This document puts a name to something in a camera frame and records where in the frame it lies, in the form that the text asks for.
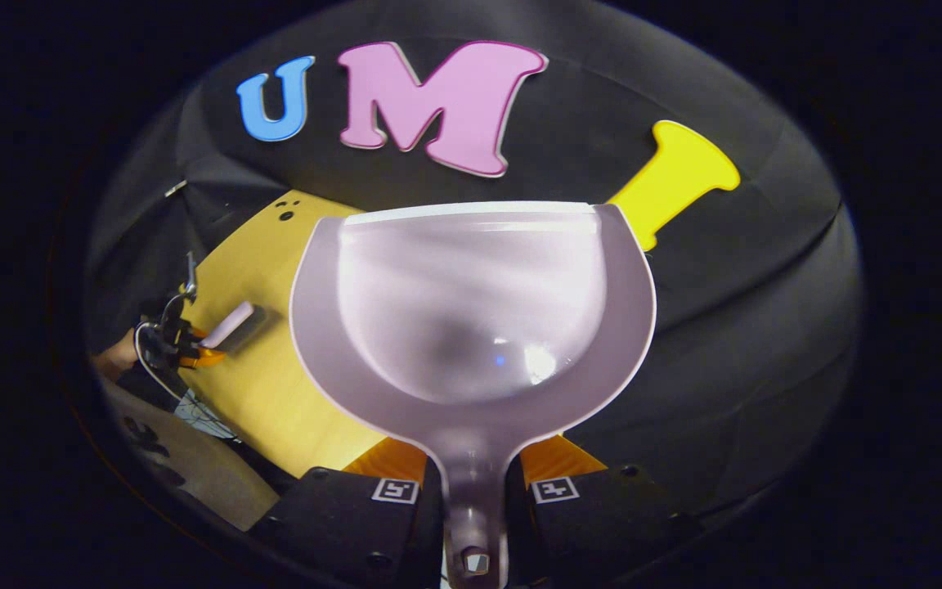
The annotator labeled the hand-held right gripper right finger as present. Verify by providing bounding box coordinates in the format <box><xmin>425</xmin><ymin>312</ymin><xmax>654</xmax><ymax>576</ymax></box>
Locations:
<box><xmin>507</xmin><ymin>434</ymin><xmax>702</xmax><ymax>589</ymax></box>

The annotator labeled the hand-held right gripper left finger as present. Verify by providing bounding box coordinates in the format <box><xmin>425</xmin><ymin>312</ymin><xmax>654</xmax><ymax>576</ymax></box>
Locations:
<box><xmin>249</xmin><ymin>438</ymin><xmax>445</xmax><ymax>589</ymax></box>

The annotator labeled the small lavender broom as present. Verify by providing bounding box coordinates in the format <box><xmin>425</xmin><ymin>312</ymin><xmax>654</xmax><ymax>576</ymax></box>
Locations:
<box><xmin>200</xmin><ymin>300</ymin><xmax>273</xmax><ymax>354</ymax></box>

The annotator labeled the lavender plastic dustpan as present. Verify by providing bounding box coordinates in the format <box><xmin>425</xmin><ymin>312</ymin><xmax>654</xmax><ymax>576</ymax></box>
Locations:
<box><xmin>289</xmin><ymin>200</ymin><xmax>657</xmax><ymax>589</ymax></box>

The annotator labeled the beige board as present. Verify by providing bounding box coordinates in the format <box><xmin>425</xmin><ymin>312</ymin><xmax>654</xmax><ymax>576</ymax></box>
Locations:
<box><xmin>99</xmin><ymin>380</ymin><xmax>280</xmax><ymax>531</ymax></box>

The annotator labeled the black backdrop cloth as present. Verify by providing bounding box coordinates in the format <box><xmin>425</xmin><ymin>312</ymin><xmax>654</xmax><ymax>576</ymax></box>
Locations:
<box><xmin>85</xmin><ymin>0</ymin><xmax>864</xmax><ymax>524</ymax></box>

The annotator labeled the thin cable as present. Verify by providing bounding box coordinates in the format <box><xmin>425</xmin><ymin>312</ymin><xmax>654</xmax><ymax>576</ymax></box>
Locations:
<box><xmin>133</xmin><ymin>321</ymin><xmax>235</xmax><ymax>438</ymax></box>

